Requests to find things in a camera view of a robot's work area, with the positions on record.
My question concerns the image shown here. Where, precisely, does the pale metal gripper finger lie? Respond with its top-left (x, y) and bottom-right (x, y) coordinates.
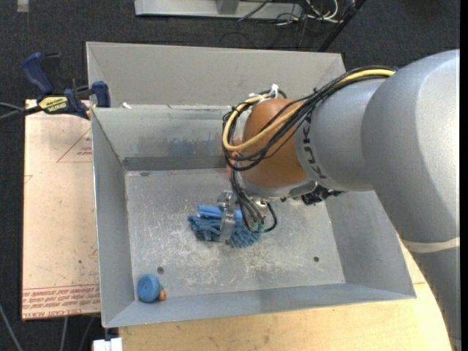
top-left (218, 210), bottom-right (238, 244)
top-left (216, 190), bottom-right (235, 211)

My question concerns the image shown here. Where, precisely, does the grey metal bin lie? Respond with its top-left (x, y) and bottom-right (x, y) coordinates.
top-left (86, 41), bottom-right (417, 329)

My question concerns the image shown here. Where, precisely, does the blue toy duck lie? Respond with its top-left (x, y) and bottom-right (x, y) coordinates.
top-left (136, 273), bottom-right (167, 304)

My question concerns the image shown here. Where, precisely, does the brown cardboard board red print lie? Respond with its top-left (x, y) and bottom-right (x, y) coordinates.
top-left (21, 99), bottom-right (102, 322)

